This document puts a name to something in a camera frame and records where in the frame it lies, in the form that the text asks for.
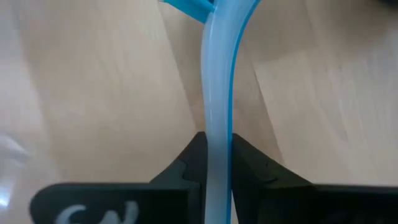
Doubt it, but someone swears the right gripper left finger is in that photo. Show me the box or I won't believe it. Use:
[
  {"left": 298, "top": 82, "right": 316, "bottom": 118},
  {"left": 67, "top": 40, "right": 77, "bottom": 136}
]
[{"left": 29, "top": 132, "right": 208, "bottom": 224}]

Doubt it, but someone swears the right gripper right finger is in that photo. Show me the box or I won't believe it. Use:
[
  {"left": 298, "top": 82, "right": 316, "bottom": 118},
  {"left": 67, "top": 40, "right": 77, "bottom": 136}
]
[{"left": 231, "top": 133, "right": 398, "bottom": 224}]

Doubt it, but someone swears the blue dish brush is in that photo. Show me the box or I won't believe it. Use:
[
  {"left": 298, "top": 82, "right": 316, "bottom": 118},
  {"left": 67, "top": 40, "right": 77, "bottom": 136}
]
[{"left": 160, "top": 0, "right": 262, "bottom": 224}]

